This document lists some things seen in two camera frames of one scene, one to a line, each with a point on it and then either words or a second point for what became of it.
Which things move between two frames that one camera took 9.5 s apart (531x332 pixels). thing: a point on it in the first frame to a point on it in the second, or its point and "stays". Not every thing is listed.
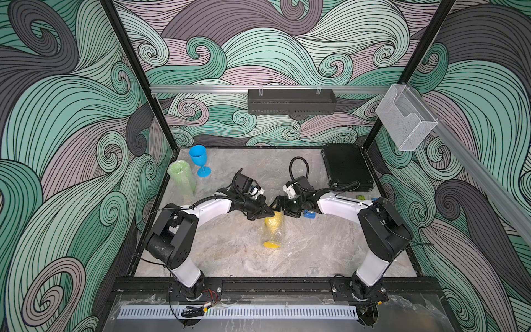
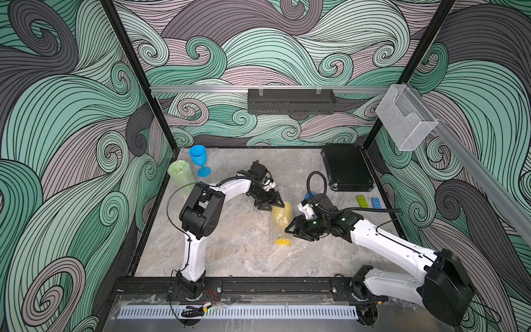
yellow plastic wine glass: x=273 y=224 to x=283 y=216
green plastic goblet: x=182 y=178 stays
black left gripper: x=261 y=207 to x=270 y=200
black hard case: x=346 y=168 stays
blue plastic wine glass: x=198 y=157 stays
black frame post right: x=423 y=48 stays
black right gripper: x=285 y=208 to x=299 y=227
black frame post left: x=112 y=8 stays
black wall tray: x=291 y=101 stays
